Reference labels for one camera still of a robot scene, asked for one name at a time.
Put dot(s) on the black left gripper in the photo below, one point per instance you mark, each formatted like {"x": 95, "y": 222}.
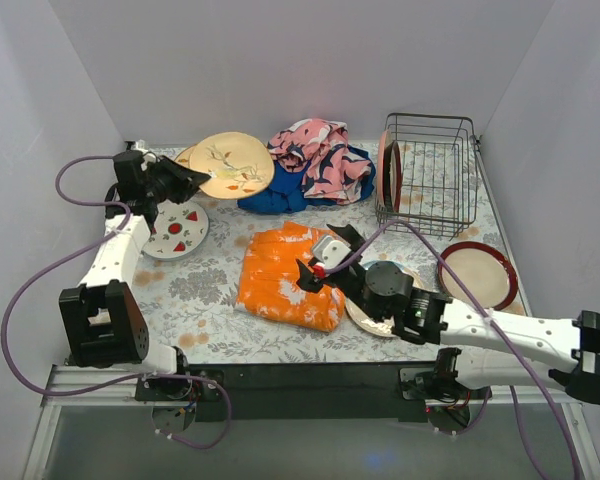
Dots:
{"x": 174, "y": 180}

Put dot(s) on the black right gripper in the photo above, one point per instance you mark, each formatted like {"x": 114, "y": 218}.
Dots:
{"x": 340, "y": 267}

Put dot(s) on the tan bird pattern plate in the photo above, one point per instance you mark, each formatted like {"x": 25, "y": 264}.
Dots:
{"x": 183, "y": 158}

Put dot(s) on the white blue rimmed plate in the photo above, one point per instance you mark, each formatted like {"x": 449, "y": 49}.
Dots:
{"x": 178, "y": 230}

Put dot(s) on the blue and cream plate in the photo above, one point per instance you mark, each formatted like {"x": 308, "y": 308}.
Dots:
{"x": 379, "y": 329}

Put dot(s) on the brown rimmed cream plate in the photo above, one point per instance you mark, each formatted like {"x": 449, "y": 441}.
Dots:
{"x": 392, "y": 176}

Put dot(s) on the pink plate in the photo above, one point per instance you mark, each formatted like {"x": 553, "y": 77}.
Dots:
{"x": 382, "y": 165}

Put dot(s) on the red rimmed black plate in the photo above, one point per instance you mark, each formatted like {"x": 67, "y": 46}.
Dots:
{"x": 485, "y": 271}

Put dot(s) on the yellow rimmed plate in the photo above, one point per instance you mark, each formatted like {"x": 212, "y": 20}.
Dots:
{"x": 239, "y": 165}

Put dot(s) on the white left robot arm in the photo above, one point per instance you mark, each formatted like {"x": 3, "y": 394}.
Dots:
{"x": 102, "y": 320}

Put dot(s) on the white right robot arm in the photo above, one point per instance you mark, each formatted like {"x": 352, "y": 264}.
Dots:
{"x": 480, "y": 347}

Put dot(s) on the floral table mat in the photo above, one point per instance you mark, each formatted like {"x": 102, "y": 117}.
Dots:
{"x": 190, "y": 302}

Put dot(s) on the orange tie-dye folded shorts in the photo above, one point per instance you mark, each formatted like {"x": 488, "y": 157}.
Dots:
{"x": 268, "y": 282}

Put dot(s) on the blue cloth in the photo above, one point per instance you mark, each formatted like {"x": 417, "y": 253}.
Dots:
{"x": 285, "y": 195}

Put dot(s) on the pink navy patterned cloth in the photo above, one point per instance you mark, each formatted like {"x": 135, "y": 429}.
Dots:
{"x": 322, "y": 147}

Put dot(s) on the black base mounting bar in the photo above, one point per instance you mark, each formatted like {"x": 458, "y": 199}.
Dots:
{"x": 316, "y": 391}

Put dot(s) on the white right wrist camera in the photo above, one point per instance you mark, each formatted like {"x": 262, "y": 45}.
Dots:
{"x": 329, "y": 256}

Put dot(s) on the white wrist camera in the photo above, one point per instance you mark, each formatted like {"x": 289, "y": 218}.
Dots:
{"x": 141, "y": 146}
{"x": 329, "y": 256}

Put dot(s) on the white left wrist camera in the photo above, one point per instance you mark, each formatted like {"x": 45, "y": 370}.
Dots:
{"x": 141, "y": 146}

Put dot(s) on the black wire dish rack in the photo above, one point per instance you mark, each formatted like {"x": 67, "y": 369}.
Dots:
{"x": 440, "y": 178}

